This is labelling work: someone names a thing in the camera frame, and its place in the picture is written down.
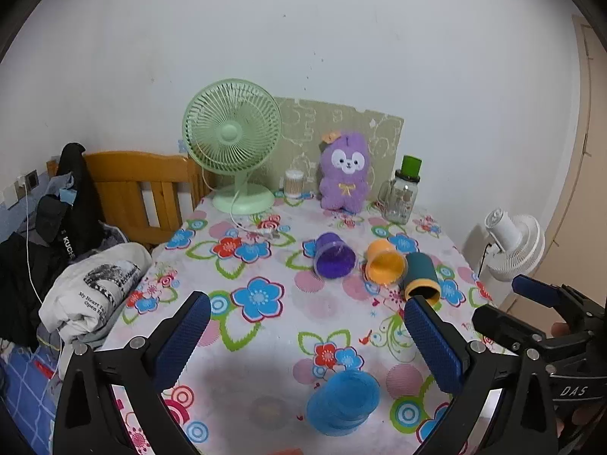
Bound patterned cardboard panel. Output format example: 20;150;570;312
274;97;405;200

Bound wooden chair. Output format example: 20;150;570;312
47;151;212;249

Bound cotton swab jar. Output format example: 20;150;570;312
285;169;305;198

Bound floral tablecloth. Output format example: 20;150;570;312
97;194;517;455

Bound dark cloth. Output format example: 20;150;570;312
0;233;62;347

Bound beige door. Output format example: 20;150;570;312
500;14;607;314

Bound blue checked bedsheet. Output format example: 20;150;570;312
0;341;67;455

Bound white charging cable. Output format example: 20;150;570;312
18;176;67;380

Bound purple plush toy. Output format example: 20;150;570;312
318;133;373;212

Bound purple plastic cup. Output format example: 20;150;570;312
313;232;357;279

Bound person's right hand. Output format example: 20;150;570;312
551;322;603;437

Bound green fan power cord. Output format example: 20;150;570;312
230;207;281;242

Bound dark teal cup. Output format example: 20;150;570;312
403;253;442;305

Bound glass bottle with green lid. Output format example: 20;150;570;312
378;155;423;224

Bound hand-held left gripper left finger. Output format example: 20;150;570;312
53;290;212;455

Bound white clip fan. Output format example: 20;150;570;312
476;207;546;284

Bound black jacket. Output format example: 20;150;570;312
35;143;107;266

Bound white printed shirt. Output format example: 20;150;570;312
39;243;153;342

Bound orange plastic cup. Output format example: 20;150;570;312
364;240;409;288

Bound green desk fan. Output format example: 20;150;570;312
182;78;283;216

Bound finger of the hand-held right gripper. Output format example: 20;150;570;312
472;304;552;354
512;274;607;328

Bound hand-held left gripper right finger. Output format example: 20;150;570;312
404;295;560;455

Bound blue plastic cup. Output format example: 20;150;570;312
306;369;381;437

